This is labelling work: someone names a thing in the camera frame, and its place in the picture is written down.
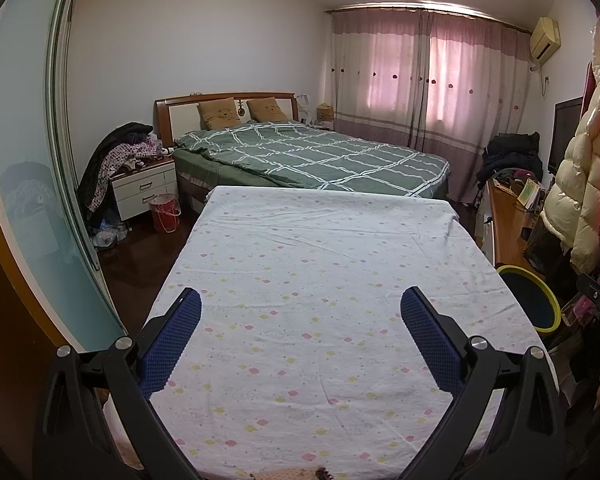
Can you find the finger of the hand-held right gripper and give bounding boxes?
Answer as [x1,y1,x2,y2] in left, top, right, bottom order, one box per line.
[577,272,600,311]

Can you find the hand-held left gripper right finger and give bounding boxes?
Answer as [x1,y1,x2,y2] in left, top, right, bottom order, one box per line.
[400,286,566,480]

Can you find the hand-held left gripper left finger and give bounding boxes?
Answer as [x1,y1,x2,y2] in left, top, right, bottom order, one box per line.
[32,287,203,480]

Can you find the yellow rimmed trash bin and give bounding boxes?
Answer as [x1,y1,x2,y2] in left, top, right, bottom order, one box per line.
[495,265,562,333]

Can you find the pink floral garment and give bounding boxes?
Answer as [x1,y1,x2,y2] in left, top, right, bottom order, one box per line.
[562,280,600,341]

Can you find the cream puffer jacket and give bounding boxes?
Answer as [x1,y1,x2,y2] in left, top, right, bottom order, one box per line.
[540,72,600,276]

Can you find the wooden desk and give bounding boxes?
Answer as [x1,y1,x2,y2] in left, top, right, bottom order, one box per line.
[480,175,548,281]

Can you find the stack of books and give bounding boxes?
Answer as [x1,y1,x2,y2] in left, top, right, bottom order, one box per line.
[517,178,541,209]

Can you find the clear plastic bags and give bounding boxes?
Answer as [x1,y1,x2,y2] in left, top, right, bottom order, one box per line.
[91,220,130,250]

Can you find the red plastic bucket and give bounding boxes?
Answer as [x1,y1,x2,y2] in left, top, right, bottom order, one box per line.
[148,193,182,233]

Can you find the dotted white tablecloth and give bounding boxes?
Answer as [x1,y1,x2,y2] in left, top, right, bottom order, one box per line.
[102,185,561,480]

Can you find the white nightstand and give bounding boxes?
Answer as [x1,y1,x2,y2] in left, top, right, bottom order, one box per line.
[111,156,178,221]

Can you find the black television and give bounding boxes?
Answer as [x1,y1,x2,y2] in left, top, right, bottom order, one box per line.
[547,96,585,173]

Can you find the dark clothes pile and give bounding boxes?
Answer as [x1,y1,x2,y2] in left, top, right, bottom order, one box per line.
[476,131,543,186]

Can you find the floral print garment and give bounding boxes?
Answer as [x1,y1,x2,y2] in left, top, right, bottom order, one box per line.
[87,141,163,211]

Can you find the pile of clothes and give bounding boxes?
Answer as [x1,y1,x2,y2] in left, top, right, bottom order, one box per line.
[77,121,153,213]

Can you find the green plaid duvet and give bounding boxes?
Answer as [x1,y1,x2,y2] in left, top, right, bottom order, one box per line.
[172,121,451,198]

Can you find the pink curtain panel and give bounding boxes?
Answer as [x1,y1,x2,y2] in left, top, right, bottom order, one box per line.
[410,10,536,201]
[330,10,431,151]

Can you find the wooden bed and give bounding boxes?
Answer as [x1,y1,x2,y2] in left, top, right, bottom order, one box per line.
[153,92,451,198]

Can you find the brown bear pillow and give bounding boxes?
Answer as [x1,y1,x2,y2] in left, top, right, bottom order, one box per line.
[196,100,242,131]
[246,98,290,123]

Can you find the frosted glass sliding door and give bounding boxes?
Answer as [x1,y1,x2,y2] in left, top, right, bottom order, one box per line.
[0,0,126,356]

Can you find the wooden curtain rod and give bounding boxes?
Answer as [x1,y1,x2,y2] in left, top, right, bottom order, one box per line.
[325,6,536,33]

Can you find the wall air conditioner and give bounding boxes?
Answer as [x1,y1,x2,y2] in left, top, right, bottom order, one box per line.
[529,16,561,65]

